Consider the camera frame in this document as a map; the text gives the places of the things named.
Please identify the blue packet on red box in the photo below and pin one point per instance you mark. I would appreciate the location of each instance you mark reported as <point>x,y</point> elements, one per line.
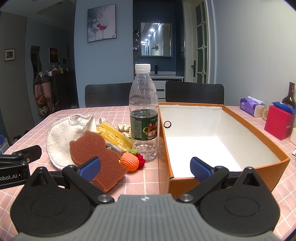
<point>284,107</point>

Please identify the orange cardboard box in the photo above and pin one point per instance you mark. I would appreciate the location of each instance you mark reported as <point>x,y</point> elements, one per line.
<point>218,136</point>

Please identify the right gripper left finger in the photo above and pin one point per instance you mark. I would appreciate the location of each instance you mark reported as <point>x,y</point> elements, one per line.
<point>79,178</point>

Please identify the wall mirror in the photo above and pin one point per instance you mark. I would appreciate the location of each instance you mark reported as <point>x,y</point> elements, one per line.
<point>155,39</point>

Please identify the orange crochet ball toy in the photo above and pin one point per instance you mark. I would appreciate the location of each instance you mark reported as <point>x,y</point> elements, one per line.
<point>132,160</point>

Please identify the left black chair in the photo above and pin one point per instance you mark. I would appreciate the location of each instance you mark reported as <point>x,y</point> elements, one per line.
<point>99,95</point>

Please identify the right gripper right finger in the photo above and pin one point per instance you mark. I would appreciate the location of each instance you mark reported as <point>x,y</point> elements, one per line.
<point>210,178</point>

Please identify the small wooden speaker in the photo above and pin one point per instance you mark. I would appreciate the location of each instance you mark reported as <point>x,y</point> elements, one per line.
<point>265,113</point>

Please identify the white cloth bag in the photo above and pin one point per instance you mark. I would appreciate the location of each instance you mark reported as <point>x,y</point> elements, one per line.
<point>62,132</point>

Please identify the small framed wall picture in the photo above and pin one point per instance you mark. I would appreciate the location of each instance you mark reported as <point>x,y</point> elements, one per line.
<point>9,54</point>

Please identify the clear plastic water bottle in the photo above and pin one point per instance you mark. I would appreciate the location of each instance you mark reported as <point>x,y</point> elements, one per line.
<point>143,110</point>

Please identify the wine glass wall picture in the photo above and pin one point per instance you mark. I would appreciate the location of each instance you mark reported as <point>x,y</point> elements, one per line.
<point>101,23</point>

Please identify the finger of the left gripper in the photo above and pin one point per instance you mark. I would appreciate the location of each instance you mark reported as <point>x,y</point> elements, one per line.
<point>30,154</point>

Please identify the hanging bags on rack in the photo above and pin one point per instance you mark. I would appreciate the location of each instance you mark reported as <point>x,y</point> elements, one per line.
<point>44,95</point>

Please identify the right black chair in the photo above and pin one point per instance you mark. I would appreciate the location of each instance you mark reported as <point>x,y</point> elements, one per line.
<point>194,92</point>

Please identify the black chair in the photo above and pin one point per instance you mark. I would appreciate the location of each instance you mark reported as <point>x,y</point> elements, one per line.
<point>99,95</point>
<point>194,92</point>

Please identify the yellow snack packet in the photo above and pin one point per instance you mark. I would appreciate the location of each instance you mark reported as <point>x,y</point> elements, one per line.
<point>113,136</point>

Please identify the brown bear-shaped sponge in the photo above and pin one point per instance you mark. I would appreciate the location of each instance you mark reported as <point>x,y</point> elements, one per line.
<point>92,144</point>

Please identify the red box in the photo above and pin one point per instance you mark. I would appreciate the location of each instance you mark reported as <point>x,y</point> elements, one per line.
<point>279,122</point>

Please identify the brown glass bottle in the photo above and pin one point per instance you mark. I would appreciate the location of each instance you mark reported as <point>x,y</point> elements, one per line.
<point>289,99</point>

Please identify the white glass-pane door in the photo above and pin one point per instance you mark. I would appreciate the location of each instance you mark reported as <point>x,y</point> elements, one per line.
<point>200,41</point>

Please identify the purple tissue pack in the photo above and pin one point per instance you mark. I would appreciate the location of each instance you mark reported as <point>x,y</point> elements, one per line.
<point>252,106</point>

